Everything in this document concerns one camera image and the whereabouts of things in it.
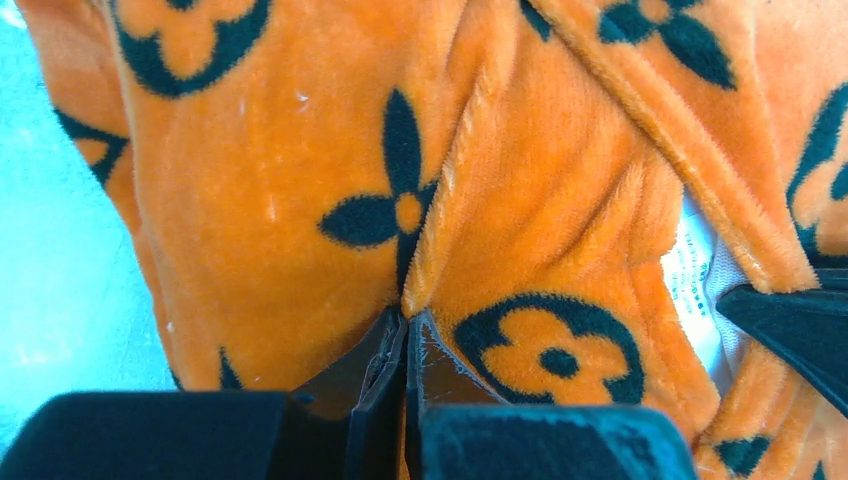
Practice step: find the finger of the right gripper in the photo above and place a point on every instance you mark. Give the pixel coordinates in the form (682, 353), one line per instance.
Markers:
(806, 329)

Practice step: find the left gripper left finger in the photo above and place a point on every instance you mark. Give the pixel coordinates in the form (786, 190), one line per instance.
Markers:
(344, 423)

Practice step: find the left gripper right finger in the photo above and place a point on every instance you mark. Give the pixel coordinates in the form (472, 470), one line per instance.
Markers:
(457, 428)

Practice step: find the white pillow insert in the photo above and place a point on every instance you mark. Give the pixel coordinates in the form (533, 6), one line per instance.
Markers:
(698, 270)

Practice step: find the orange patterned pillowcase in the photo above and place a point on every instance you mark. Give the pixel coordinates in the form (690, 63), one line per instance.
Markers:
(289, 170)

